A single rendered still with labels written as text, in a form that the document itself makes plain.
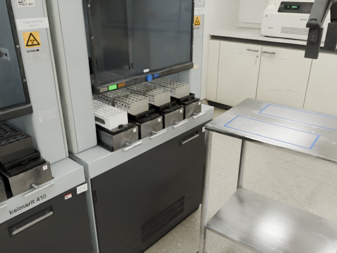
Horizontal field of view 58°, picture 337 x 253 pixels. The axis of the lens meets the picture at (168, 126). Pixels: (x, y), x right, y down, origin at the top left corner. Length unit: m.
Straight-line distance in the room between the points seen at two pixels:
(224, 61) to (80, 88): 2.61
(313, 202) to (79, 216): 1.64
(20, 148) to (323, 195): 2.02
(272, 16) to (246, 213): 2.16
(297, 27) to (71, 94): 2.46
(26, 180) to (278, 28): 2.76
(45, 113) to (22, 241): 0.44
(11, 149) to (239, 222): 1.09
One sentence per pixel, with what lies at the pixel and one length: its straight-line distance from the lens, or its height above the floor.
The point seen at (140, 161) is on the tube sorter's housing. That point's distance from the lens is 1.39.
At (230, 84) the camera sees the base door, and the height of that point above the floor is 0.35.
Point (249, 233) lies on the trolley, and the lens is 1.58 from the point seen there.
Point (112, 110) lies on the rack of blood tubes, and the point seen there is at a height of 0.86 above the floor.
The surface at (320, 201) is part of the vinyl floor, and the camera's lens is 2.42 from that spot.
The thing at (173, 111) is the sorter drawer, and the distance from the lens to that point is 1.46.
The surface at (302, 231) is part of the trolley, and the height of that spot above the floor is 0.28.
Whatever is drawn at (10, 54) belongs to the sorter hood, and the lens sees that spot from 1.05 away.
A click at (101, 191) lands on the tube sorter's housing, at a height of 0.58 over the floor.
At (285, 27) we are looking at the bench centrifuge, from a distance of 3.28.
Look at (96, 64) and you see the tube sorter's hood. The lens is 1.21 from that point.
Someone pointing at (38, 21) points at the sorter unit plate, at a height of 1.24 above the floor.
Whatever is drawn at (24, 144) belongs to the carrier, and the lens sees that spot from 1.14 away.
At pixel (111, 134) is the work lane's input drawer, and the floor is 0.80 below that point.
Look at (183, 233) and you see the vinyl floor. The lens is 1.95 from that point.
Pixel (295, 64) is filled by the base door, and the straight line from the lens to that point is 3.27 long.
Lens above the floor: 1.33
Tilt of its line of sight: 24 degrees down
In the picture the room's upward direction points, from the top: straight up
